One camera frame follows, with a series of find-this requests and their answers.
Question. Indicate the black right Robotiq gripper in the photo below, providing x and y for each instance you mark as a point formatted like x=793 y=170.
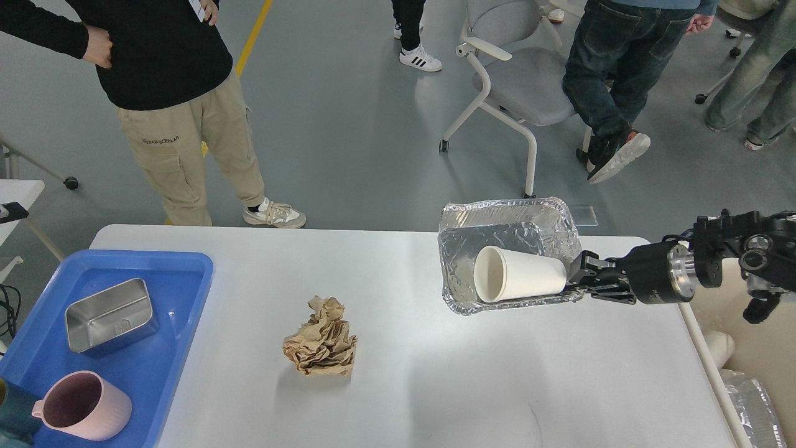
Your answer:
x=659 y=273

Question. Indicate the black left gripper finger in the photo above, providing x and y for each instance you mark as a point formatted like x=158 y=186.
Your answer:
x=12 y=212

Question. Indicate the aluminium foil tray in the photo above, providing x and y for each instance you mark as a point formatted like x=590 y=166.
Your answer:
x=541 y=226

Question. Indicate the white paper cup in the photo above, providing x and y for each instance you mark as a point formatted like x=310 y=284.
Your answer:
x=502 y=275

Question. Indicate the stainless steel rectangular tray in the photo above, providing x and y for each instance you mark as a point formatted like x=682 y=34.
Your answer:
x=111 y=319

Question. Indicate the pink ribbed mug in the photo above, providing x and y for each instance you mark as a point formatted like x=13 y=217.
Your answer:
x=84 y=405

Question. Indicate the brown paper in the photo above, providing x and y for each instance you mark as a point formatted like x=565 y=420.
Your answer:
x=323 y=344

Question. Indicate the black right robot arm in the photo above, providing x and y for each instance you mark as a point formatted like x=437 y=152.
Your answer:
x=763 y=247

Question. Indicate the white side table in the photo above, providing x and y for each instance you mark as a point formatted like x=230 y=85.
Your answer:
x=18 y=195

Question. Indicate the beige plastic bin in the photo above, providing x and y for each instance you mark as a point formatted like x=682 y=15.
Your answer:
x=764 y=350

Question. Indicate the crumpled foil in bin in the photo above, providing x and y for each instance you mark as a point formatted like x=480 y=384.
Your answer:
x=754 y=408

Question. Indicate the person in khaki trousers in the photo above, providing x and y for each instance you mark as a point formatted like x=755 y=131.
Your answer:
x=168 y=72

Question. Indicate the teal object at corner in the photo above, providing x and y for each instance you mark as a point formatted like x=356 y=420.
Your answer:
x=18 y=426

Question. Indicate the person in dark jeans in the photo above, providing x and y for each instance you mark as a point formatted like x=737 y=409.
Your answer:
x=619 y=52

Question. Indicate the grey white office chair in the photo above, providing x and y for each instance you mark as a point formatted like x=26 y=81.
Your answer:
x=519 y=63

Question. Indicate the person in blue jeans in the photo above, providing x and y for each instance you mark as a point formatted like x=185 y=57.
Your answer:
x=774 y=41

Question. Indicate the person in black trousers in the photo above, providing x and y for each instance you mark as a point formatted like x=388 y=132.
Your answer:
x=408 y=16

